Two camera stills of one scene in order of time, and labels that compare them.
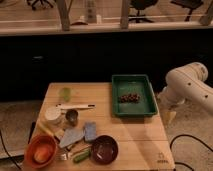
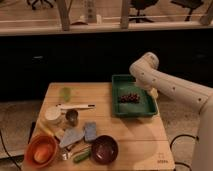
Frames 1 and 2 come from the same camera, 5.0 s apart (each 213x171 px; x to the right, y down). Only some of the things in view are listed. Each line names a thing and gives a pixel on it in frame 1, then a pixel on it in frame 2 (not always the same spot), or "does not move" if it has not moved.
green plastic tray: [137, 84] does not move
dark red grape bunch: [129, 98] does not move
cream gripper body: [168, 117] -> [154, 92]
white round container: [52, 113] does not move
